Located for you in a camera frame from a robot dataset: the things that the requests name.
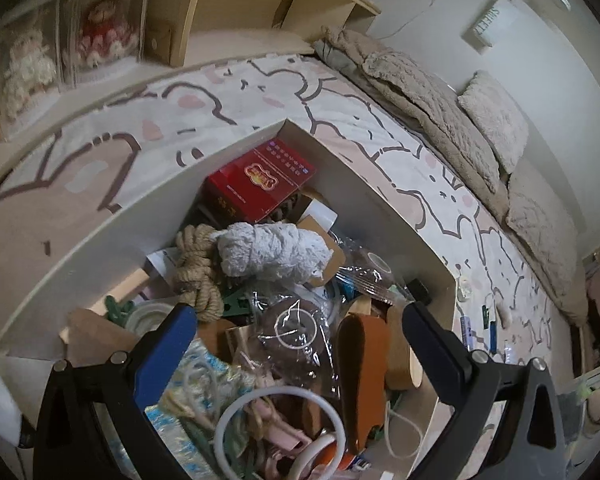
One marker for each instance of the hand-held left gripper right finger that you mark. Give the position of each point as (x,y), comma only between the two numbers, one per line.
(432,352)

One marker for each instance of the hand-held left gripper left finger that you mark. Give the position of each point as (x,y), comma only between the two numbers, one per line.
(165,352)

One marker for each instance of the white box container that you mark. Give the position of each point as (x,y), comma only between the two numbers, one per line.
(105,245)

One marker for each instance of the round wooden block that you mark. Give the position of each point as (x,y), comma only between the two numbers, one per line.
(405,350)

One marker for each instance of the small white blue item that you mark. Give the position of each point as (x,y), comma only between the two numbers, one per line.
(467,332)

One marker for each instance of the clear tape roll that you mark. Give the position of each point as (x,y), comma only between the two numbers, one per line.
(147,316)

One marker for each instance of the blue floral fabric pouch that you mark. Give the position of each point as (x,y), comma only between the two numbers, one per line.
(205,385)

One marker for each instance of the green plastic toy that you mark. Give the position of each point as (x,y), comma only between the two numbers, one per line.
(117,310)

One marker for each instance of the black box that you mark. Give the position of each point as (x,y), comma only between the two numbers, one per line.
(420,290)

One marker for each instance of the green clip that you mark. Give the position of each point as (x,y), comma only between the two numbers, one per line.
(487,314)

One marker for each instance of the brown cardboard piece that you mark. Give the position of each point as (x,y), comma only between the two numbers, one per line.
(95,335)

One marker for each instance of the small white round item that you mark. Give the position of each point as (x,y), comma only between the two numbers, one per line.
(464,287)

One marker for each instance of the brown leather sheet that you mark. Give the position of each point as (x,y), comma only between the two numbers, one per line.
(360,360)

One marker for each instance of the small white tube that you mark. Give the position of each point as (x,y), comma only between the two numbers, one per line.
(504,315)

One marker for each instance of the clear plastic bottle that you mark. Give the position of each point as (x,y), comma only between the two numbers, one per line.
(365,272)

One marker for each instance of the white yarn bundle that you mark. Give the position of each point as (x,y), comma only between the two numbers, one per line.
(270,252)

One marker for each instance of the white paper roll core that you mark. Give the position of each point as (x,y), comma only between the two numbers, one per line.
(325,217)

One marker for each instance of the red box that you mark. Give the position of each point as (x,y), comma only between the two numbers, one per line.
(250,185)

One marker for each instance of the printed bed sheet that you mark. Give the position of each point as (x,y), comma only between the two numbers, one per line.
(360,125)

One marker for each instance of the white fluffy pillow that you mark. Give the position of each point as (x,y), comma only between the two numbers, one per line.
(495,120)

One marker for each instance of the beige fleece blanket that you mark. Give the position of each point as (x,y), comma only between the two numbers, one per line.
(430,110)

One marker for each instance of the cream doll in clear box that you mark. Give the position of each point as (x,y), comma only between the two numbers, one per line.
(27,67)

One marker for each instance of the red doll in clear box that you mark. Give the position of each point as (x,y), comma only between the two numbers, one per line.
(102,30)

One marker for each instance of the wooden headboard shelf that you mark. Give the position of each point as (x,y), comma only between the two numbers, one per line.
(205,10)

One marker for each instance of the white wall sign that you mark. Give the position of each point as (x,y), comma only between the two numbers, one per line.
(500,20)

